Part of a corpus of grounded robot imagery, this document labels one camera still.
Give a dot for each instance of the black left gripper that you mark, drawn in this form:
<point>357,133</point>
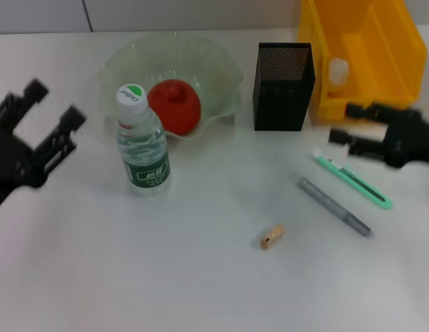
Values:
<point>10,162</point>

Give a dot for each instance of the black mesh pen holder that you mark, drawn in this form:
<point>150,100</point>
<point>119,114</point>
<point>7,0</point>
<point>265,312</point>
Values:
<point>283,100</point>

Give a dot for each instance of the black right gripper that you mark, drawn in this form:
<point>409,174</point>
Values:
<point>408,138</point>

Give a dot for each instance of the clear water bottle green label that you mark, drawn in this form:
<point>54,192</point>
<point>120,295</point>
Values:
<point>145,155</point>

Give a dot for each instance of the grey marker pen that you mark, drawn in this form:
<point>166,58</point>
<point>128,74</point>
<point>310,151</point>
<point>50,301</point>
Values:
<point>333,207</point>

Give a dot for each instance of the white paper ball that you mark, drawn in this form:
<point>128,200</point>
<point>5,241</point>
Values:
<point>339,74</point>

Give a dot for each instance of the translucent green wavy glass bowl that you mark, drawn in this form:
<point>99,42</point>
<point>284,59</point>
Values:
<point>187,58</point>

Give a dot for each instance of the yellow plastic storage bin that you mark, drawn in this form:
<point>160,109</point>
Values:
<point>373,41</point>

